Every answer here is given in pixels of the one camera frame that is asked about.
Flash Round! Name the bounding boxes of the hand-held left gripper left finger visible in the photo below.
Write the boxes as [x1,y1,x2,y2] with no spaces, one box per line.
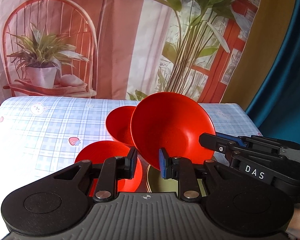
[54,146,139,203]

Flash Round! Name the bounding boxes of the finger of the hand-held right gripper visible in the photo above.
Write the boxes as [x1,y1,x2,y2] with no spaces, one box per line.
[214,131,300,153]
[198,132,276,184]

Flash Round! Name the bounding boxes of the printed room scene backdrop cloth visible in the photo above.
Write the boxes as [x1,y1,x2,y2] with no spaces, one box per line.
[0,0,263,105]

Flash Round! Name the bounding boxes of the red plastic bowl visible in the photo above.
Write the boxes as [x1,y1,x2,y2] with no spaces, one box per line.
[74,140,143,197]
[106,106,140,147]
[130,92,217,171]

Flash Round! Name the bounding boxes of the teal blue curtain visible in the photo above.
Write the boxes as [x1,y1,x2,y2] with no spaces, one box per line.
[244,0,300,151]

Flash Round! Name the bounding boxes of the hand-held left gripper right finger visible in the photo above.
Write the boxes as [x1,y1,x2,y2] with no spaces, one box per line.
[158,147,240,203]

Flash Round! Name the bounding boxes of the olive green plate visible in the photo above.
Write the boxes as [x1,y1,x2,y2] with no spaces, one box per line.
[145,164,208,196]

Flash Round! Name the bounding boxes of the blue checked tablecloth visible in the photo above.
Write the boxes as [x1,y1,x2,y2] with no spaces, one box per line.
[0,95,265,233]

